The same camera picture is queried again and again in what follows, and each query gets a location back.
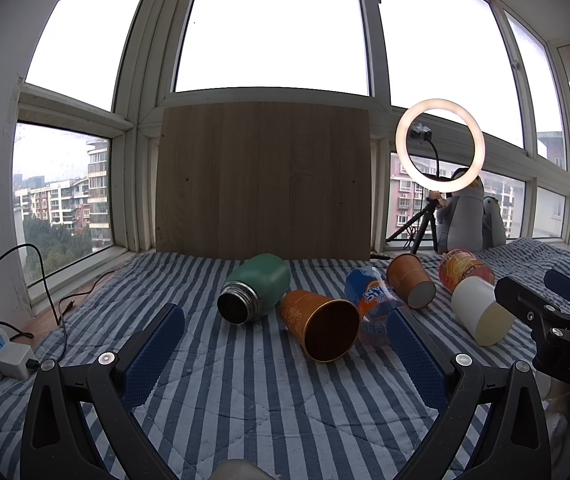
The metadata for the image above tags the orange paper cup white base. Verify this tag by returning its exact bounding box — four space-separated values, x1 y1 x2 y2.
386 254 437 310

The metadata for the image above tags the red yellow plastic cup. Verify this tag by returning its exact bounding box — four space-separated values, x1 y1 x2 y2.
439 248 495 292

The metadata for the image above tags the orange paper cup open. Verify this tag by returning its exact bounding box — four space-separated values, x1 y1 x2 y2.
278 289 361 363

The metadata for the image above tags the small grey penguin plush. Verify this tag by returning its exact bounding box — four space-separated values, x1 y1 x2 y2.
482 196 506 249

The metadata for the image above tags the white power adapter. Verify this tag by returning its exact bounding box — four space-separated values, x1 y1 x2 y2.
0 341 40 380

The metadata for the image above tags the large grey penguin plush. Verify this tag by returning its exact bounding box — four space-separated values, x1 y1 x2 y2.
437 177 484 254

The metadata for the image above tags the black tripod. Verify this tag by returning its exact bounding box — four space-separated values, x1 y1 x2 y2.
386 198 440 255

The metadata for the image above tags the blue orange soda bottle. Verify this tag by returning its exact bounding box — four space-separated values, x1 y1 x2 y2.
344 266 401 347

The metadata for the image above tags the blue striped quilt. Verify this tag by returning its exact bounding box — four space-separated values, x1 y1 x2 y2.
0 238 570 479

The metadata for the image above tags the webcam on gooseneck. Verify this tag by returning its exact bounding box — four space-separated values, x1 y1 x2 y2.
410 122 442 181

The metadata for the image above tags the green thermos bottle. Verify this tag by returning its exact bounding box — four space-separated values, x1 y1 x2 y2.
216 254 290 325

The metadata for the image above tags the wooden board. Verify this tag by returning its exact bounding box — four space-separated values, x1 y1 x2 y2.
156 102 372 260

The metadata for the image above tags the black power cable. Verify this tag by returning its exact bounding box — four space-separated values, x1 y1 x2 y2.
0 242 116 361

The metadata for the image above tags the ring light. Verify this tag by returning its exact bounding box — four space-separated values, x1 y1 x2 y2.
394 99 486 193

